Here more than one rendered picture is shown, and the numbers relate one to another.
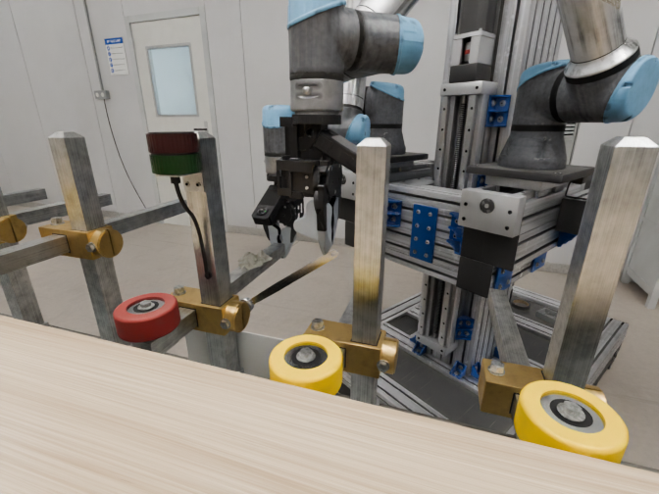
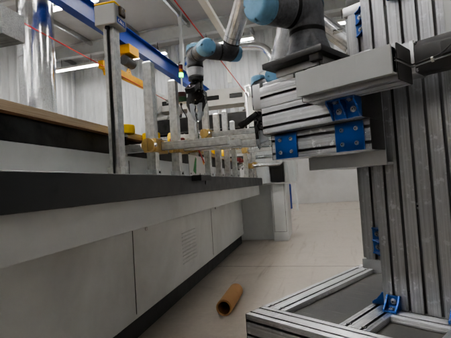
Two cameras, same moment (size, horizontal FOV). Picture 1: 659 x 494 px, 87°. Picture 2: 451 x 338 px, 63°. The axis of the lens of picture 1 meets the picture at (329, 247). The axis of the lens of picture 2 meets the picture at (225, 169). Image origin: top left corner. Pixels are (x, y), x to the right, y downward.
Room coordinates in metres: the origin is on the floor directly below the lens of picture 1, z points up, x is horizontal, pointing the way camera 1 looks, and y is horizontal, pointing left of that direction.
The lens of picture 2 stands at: (0.50, -1.68, 0.65)
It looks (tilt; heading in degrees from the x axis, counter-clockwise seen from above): 2 degrees up; 85
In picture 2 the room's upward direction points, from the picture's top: 4 degrees counter-clockwise
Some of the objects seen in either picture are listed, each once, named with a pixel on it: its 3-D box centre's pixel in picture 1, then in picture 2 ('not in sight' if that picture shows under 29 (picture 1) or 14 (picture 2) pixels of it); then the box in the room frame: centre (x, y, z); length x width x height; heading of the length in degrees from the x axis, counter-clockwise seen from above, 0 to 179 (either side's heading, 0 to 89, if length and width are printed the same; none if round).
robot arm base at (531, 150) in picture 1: (533, 145); (308, 46); (0.90, -0.51, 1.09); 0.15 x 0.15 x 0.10
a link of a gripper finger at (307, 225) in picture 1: (311, 227); (194, 113); (0.52, 0.03, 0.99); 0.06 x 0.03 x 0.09; 72
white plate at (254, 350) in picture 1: (246, 355); (197, 165); (0.52, 0.15, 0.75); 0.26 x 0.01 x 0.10; 72
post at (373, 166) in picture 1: (367, 315); (175, 133); (0.43, -0.05, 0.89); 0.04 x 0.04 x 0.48; 72
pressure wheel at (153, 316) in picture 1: (152, 337); not in sight; (0.42, 0.25, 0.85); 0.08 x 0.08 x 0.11
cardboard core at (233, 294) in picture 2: not in sight; (230, 298); (0.65, 0.32, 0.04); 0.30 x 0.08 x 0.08; 72
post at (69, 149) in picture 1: (99, 270); (207, 143); (0.58, 0.42, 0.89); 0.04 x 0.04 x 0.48; 72
